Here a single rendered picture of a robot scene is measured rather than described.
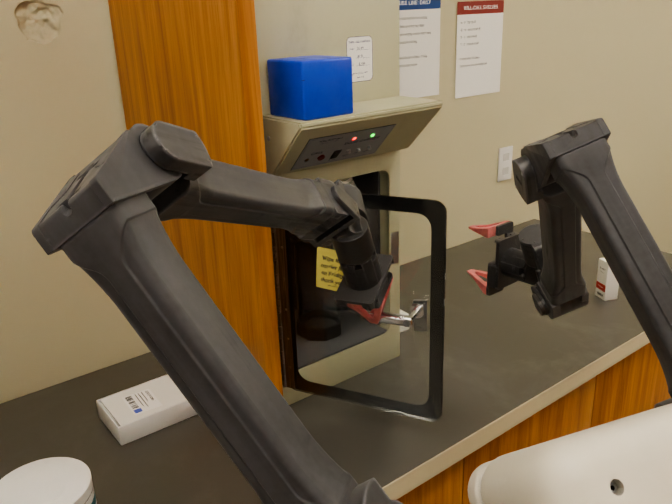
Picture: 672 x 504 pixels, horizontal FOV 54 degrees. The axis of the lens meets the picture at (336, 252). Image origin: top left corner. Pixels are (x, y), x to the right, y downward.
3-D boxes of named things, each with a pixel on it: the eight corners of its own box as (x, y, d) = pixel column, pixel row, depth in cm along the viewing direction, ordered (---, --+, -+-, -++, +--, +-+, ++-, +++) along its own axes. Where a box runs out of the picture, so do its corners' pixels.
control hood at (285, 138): (263, 174, 114) (258, 115, 110) (400, 146, 132) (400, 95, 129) (302, 186, 105) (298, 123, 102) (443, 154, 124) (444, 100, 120)
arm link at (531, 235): (544, 320, 117) (590, 301, 116) (531, 273, 110) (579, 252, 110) (517, 281, 127) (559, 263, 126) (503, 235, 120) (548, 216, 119)
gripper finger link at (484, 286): (480, 244, 138) (517, 256, 131) (479, 275, 141) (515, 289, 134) (458, 252, 134) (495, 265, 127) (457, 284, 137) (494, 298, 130)
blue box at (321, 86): (269, 115, 111) (265, 59, 107) (317, 108, 116) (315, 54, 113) (304, 121, 103) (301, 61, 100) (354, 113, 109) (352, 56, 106)
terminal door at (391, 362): (289, 386, 128) (275, 185, 114) (442, 421, 116) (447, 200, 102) (287, 388, 128) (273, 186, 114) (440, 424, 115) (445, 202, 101)
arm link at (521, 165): (527, 179, 84) (608, 144, 83) (507, 149, 87) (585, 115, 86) (542, 329, 118) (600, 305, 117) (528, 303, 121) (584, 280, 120)
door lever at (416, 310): (371, 310, 114) (371, 296, 113) (424, 318, 110) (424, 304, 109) (359, 323, 109) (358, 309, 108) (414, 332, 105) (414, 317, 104)
